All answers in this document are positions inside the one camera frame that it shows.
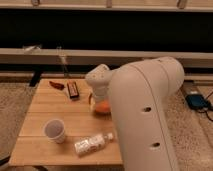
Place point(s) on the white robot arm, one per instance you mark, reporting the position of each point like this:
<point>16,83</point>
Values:
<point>136,92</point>

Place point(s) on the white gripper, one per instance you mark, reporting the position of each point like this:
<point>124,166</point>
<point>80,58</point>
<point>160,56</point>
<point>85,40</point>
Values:
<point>99,93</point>

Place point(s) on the clear plastic bottle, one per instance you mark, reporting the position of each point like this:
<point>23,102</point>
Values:
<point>92,144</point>

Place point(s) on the blue device on floor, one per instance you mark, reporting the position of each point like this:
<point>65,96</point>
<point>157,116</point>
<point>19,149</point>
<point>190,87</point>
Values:
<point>196,101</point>

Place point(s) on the dark candy bar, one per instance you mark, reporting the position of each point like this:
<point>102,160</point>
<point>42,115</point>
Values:
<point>73,90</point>

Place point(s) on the white paper cup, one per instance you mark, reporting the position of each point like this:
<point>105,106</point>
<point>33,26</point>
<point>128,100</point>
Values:
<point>55,130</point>

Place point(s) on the wooden shelf rail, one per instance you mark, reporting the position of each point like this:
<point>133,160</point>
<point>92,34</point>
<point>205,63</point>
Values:
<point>95,57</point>

